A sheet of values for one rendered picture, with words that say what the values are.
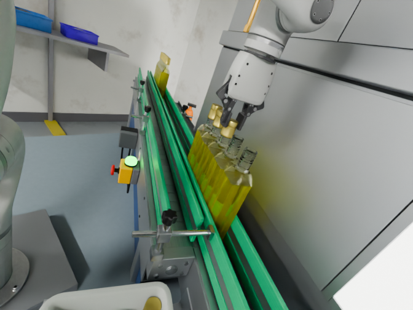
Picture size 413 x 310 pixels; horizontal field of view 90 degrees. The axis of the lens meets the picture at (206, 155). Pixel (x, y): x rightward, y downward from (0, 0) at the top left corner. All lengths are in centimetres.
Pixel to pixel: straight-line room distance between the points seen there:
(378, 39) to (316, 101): 14
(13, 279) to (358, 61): 93
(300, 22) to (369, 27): 17
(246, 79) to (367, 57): 22
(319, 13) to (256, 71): 14
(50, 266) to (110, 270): 17
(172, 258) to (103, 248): 42
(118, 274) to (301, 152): 67
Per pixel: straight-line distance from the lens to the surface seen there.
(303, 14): 43
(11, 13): 44
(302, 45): 63
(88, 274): 83
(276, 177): 56
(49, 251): 84
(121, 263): 85
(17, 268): 80
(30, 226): 91
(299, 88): 57
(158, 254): 48
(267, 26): 48
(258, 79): 50
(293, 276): 59
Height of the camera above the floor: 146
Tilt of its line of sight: 25 degrees down
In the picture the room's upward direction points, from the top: 21 degrees clockwise
